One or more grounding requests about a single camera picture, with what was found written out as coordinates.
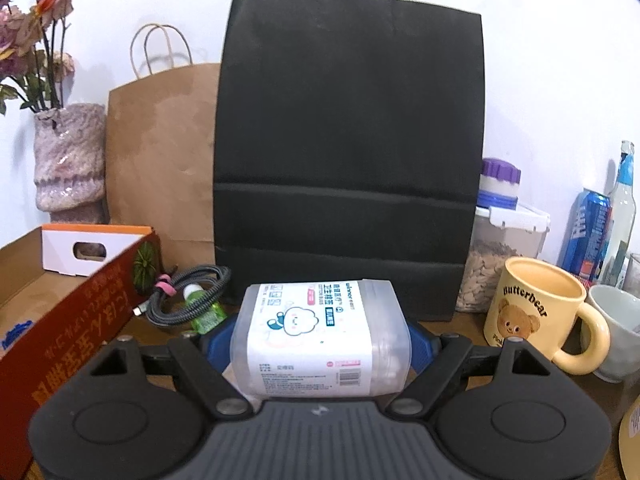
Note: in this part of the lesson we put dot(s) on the purple white lidded jar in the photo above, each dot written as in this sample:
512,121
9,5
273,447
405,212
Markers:
499,184

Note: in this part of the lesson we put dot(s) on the clear food container with seeds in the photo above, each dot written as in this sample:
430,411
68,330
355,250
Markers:
497,235

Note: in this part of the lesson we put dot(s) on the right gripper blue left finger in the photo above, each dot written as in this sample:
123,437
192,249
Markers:
216,344

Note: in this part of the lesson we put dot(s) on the white ceramic cup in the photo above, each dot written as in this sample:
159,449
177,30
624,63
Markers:
621,311

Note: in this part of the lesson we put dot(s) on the yellow bear mug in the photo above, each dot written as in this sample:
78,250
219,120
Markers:
541,303

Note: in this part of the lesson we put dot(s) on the purple textured vase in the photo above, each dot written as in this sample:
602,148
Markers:
69,149

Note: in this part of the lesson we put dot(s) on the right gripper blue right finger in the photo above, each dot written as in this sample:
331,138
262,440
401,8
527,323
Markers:
425,347

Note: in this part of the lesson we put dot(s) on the green small bottle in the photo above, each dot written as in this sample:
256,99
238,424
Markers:
209,316

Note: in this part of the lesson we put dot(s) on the blue drink can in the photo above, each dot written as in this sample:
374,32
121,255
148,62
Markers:
587,227

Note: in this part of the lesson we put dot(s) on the clear cotton swab box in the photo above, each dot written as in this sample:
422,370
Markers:
332,339

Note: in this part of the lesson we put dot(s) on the black paper bag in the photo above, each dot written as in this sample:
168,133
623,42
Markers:
348,144

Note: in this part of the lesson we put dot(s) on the clear glass bottle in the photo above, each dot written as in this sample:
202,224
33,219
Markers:
623,211

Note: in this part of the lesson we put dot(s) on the brown paper bag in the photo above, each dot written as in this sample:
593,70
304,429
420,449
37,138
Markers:
159,159

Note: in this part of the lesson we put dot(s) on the dried pink flowers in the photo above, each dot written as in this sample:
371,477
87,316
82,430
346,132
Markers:
35,65

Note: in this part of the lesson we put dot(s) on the red cardboard box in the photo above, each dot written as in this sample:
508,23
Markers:
65,290

